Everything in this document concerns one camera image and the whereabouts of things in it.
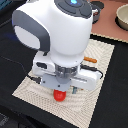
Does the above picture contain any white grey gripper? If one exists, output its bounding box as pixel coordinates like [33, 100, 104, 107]
[32, 51, 102, 92]

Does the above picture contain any red toy tomato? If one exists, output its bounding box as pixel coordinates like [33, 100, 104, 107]
[53, 90, 66, 102]

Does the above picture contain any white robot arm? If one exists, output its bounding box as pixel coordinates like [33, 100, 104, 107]
[12, 0, 102, 92]

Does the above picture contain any woven grey placemat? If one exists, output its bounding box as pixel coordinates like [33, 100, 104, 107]
[13, 39, 114, 128]

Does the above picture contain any brown toy stove board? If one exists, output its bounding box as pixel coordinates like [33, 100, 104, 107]
[92, 0, 128, 43]

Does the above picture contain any grey pot on stove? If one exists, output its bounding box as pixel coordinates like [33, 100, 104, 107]
[92, 7, 101, 23]

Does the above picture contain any black stove burner back-right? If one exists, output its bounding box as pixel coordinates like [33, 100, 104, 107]
[90, 1, 104, 10]

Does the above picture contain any beige bowl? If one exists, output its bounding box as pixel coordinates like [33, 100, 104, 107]
[116, 4, 128, 31]

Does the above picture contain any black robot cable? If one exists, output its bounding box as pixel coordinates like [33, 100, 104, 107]
[0, 54, 43, 84]

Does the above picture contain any toy knife wooden handle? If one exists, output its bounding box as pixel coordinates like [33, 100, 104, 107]
[84, 57, 97, 63]

